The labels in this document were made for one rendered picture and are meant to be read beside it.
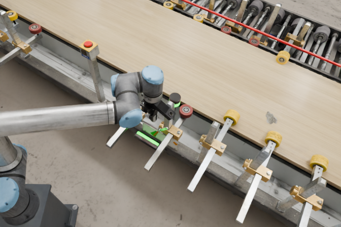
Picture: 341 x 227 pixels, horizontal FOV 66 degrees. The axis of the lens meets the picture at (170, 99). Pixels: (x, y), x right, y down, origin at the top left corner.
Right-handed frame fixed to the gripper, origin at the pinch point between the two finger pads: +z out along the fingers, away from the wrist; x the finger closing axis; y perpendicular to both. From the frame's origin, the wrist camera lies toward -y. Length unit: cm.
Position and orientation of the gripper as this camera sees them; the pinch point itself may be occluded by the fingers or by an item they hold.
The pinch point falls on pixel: (155, 120)
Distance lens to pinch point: 137.3
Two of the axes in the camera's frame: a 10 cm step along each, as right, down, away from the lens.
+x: -5.2, 6.7, -5.3
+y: -8.5, -4.6, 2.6
